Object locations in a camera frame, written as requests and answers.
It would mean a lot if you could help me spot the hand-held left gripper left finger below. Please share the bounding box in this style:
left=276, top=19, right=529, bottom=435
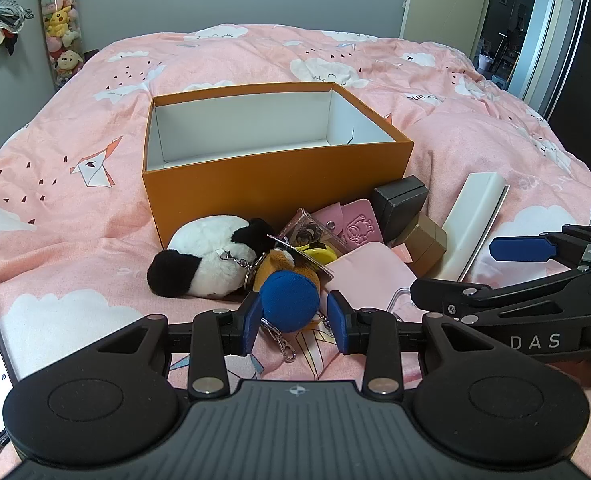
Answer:
left=97, top=291, right=262, bottom=397

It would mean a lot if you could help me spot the white door frame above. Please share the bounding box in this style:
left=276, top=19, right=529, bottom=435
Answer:
left=518, top=0, right=591, bottom=106

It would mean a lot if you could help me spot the pink embossed tag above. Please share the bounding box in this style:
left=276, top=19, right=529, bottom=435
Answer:
left=336, top=197, right=385, bottom=252

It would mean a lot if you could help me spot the pink cloth pouch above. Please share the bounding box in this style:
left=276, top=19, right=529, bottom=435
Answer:
left=325, top=241, right=419, bottom=321

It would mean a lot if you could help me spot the yellow plastic toy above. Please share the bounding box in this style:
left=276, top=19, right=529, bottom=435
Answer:
left=295, top=242, right=339, bottom=267

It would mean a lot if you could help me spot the clear plastic piece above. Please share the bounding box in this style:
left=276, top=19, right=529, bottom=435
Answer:
left=386, top=286, right=419, bottom=321

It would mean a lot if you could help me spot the long white box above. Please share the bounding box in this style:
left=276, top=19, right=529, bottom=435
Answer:
left=438, top=171, right=510, bottom=283

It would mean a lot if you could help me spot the orange cardboard box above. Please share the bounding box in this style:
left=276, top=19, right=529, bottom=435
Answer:
left=142, top=81, right=415, bottom=251

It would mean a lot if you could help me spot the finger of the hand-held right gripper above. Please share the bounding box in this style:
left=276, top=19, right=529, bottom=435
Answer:
left=410, top=266, right=591, bottom=328
left=489, top=225, right=591, bottom=271

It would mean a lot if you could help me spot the pile of clothes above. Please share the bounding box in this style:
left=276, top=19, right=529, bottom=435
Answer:
left=0, top=0, right=34, bottom=56

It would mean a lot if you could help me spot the black and white panda plush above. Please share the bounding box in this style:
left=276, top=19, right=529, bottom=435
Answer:
left=147, top=215, right=276, bottom=302

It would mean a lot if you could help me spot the cream door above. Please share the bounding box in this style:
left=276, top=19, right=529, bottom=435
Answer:
left=400, top=0, right=496, bottom=61

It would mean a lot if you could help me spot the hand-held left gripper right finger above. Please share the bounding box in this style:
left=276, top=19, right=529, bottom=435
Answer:
left=327, top=291, right=493, bottom=397

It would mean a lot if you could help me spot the dark grey square box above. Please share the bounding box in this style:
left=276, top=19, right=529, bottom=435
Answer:
left=373, top=175, right=430, bottom=247

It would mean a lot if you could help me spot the tan cardboard box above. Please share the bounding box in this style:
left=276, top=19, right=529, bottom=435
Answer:
left=393, top=212, right=449, bottom=278

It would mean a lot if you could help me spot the orange plush keychain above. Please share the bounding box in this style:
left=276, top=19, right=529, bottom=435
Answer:
left=253, top=249, right=321, bottom=293

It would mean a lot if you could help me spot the pink snap card holder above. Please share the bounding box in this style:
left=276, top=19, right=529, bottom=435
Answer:
left=311, top=201, right=346, bottom=248

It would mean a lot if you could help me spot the blue round plush keychain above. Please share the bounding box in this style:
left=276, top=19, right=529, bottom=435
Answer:
left=260, top=270, right=333, bottom=363

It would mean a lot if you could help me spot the clear tube of plush toys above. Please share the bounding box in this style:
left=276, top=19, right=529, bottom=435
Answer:
left=34, top=0, right=84, bottom=93

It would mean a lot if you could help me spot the clear acrylic figure charm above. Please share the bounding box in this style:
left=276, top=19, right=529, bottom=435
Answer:
left=280, top=207, right=326, bottom=251

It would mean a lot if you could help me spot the pink printed blanket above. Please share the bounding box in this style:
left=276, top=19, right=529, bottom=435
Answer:
left=0, top=24, right=591, bottom=480

